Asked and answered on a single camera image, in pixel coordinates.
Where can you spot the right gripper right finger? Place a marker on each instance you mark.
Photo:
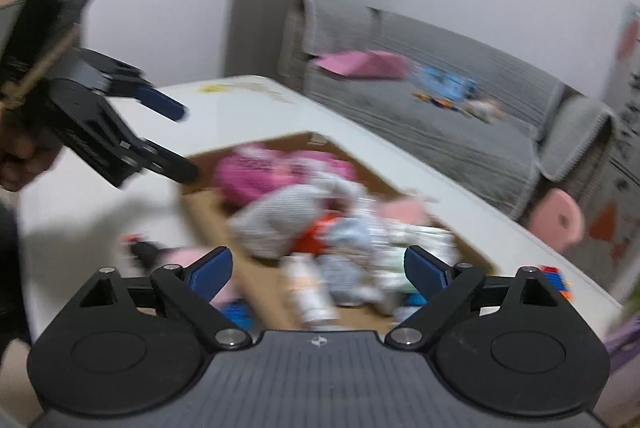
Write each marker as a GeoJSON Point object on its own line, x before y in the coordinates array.
{"type": "Point", "coordinates": [457, 293]}

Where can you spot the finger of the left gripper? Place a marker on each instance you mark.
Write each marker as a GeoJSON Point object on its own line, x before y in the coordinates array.
{"type": "Point", "coordinates": [88, 125]}
{"type": "Point", "coordinates": [155, 100]}

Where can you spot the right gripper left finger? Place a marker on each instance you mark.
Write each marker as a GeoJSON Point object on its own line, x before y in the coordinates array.
{"type": "Point", "coordinates": [167, 310]}

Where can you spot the white sock black band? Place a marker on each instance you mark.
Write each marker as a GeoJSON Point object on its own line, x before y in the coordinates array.
{"type": "Point", "coordinates": [437, 241]}

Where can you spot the pink fluffy keychain toy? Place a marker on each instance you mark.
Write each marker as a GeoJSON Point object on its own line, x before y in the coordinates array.
{"type": "Point", "coordinates": [408, 209]}

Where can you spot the light blue cloth bundle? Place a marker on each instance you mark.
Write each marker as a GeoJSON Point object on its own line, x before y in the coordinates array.
{"type": "Point", "coordinates": [352, 268]}

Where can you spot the grey sock bundle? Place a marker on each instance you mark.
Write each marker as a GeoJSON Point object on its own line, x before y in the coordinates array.
{"type": "Point", "coordinates": [268, 228]}

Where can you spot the white sock peach band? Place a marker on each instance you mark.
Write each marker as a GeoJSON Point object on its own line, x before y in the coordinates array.
{"type": "Point", "coordinates": [305, 293]}

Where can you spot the magenta pink towel bundle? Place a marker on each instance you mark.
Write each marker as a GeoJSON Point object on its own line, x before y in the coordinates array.
{"type": "Point", "coordinates": [249, 173]}

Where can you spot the orange plastic bag bundle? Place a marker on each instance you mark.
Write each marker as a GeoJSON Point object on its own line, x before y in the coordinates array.
{"type": "Point", "coordinates": [312, 240]}

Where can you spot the blue knit sock bundle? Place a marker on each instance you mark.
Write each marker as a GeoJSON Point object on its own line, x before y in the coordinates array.
{"type": "Point", "coordinates": [241, 314]}

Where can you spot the person left hand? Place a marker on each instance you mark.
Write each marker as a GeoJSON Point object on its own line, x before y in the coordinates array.
{"type": "Point", "coordinates": [25, 156]}

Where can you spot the small colourful brick stack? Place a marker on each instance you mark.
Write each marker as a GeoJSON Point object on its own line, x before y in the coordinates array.
{"type": "Point", "coordinates": [558, 281]}

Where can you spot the brown cardboard box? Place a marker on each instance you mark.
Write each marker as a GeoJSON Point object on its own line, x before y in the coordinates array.
{"type": "Point", "coordinates": [258, 279]}

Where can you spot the pink child chair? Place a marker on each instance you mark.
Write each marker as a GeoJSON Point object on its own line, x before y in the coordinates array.
{"type": "Point", "coordinates": [557, 221]}

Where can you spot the grey sofa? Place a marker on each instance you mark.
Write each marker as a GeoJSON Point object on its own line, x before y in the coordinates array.
{"type": "Point", "coordinates": [551, 137]}

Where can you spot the decorated refrigerator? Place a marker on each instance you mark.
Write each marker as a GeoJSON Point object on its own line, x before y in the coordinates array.
{"type": "Point", "coordinates": [612, 238]}

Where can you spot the plush toy on sofa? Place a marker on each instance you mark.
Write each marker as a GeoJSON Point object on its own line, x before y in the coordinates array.
{"type": "Point", "coordinates": [487, 110]}

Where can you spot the pink cushion on sofa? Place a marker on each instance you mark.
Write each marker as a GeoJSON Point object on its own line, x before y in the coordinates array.
{"type": "Point", "coordinates": [374, 64]}

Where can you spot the purple bag with strap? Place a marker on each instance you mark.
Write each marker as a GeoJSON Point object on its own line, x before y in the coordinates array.
{"type": "Point", "coordinates": [623, 344]}

